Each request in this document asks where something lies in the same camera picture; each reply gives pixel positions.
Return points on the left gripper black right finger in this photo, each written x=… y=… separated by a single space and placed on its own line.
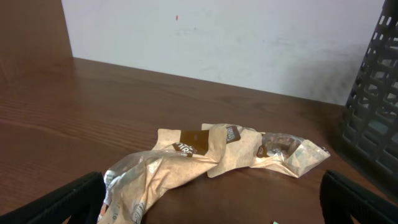
x=343 y=200

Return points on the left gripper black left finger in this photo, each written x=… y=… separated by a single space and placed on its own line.
x=79 y=201

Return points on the kraft paper snack bag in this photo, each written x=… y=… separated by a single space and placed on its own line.
x=138 y=180

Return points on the grey plastic mesh basket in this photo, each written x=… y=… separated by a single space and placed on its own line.
x=369 y=126

